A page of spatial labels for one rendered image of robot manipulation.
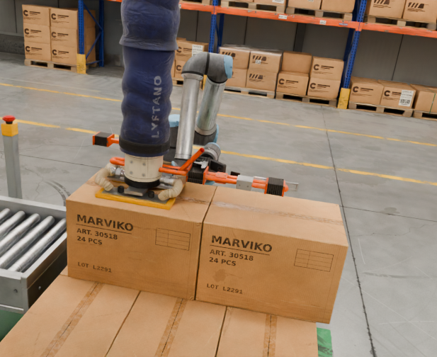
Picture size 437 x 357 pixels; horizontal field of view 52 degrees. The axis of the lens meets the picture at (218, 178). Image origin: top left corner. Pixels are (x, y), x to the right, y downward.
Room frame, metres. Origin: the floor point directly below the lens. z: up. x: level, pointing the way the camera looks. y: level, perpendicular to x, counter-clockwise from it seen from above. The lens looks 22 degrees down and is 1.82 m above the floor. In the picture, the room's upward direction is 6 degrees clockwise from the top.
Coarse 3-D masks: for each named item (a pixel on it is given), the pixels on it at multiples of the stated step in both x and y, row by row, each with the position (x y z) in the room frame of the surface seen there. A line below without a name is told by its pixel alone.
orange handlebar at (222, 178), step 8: (112, 160) 1.87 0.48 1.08; (120, 160) 1.90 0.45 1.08; (160, 168) 1.84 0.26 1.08; (176, 168) 1.87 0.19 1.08; (208, 176) 1.81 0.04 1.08; (216, 176) 1.80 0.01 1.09; (224, 176) 1.81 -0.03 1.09; (232, 176) 1.84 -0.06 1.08; (256, 184) 1.78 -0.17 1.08; (264, 184) 1.79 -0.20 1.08
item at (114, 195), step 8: (104, 192) 1.76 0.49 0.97; (112, 192) 1.77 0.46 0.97; (120, 192) 1.77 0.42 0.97; (152, 192) 1.77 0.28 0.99; (120, 200) 1.74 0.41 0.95; (128, 200) 1.73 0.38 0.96; (136, 200) 1.73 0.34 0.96; (144, 200) 1.74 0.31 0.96; (152, 200) 1.74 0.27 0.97; (160, 200) 1.74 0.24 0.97; (168, 200) 1.76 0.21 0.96; (168, 208) 1.71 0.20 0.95
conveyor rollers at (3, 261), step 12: (0, 216) 2.19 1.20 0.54; (12, 216) 2.20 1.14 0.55; (24, 216) 2.25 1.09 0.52; (36, 216) 2.23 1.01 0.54; (48, 216) 2.24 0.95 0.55; (0, 228) 2.06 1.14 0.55; (24, 228) 2.10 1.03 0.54; (36, 228) 2.09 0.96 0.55; (60, 228) 2.14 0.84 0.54; (0, 240) 1.94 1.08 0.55; (12, 240) 1.98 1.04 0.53; (24, 240) 1.97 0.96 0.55; (48, 240) 2.01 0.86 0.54; (0, 252) 1.88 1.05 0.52; (12, 252) 1.85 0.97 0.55; (36, 252) 1.89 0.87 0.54; (0, 264) 1.75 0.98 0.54; (24, 264) 1.78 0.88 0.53
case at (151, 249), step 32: (96, 192) 1.80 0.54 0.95; (160, 192) 1.88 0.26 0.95; (192, 192) 1.92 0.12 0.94; (96, 224) 1.69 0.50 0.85; (128, 224) 1.67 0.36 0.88; (160, 224) 1.65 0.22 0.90; (192, 224) 1.64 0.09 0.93; (96, 256) 1.69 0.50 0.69; (128, 256) 1.67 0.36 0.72; (160, 256) 1.65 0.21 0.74; (192, 256) 1.63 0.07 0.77; (160, 288) 1.65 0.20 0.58; (192, 288) 1.63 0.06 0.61
